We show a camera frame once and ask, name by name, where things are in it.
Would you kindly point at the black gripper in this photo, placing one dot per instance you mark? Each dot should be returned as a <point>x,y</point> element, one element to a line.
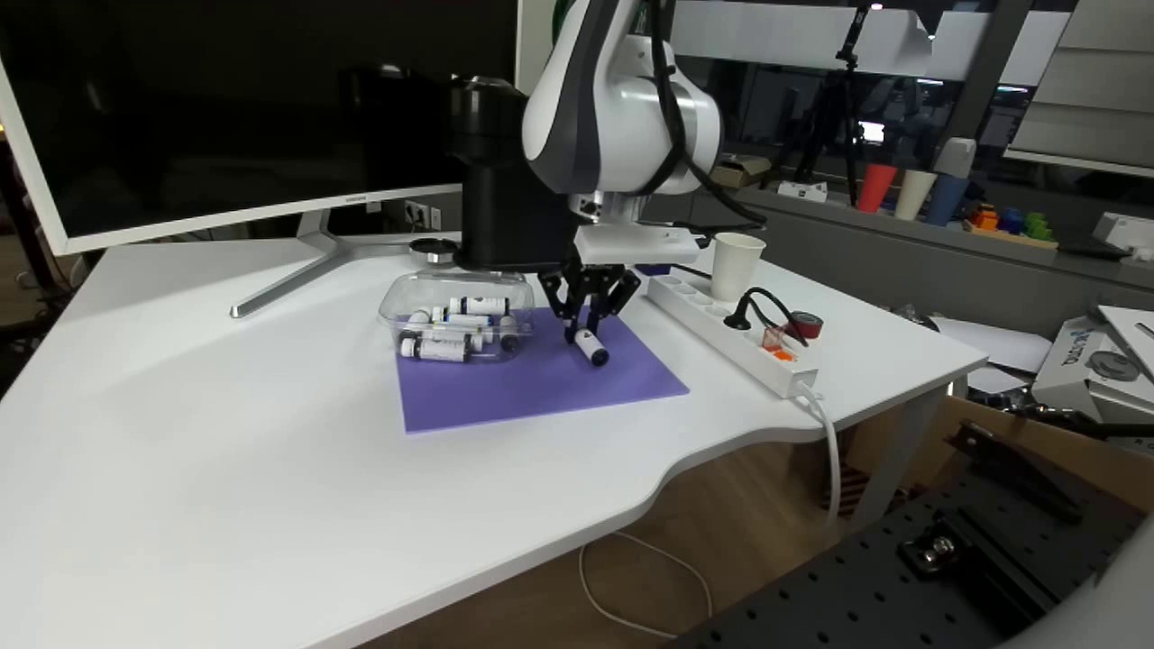
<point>589,274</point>

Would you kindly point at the small white bottle black cap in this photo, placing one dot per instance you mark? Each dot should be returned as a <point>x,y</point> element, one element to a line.
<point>441,348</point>
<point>417,319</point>
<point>589,342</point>

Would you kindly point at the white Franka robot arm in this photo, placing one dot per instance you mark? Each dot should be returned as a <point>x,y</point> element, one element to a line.
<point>616,101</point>

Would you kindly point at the purple mat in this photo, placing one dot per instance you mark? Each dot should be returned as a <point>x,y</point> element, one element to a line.
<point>529,381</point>

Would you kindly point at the clear plastic container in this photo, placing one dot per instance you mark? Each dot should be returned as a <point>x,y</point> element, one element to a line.
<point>452,311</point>

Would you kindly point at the white power strip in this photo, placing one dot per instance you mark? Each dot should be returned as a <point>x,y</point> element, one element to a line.
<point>734,332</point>

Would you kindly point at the white paper cup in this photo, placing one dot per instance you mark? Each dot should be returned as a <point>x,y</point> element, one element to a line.
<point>738,264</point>

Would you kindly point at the red plastic cup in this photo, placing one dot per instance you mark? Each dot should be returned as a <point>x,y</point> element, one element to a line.
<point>872,188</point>

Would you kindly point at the white plastic cup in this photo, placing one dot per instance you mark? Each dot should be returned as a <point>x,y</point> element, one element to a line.
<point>913,194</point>

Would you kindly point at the white framed monitor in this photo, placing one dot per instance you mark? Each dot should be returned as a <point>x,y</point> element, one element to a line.
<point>239,109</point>

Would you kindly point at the orange small toy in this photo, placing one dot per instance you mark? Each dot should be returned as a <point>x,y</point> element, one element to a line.
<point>987,218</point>

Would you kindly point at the blue small toy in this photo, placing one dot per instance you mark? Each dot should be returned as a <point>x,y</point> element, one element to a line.
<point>1011,221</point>

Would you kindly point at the black optical breadboard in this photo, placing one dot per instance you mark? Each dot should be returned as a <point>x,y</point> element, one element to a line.
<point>937,562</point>

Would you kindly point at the green small toy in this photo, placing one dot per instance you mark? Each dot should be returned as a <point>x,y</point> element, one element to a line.
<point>1039,226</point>

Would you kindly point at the white device with papers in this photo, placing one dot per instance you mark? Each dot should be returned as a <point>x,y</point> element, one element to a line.
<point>1101,365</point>

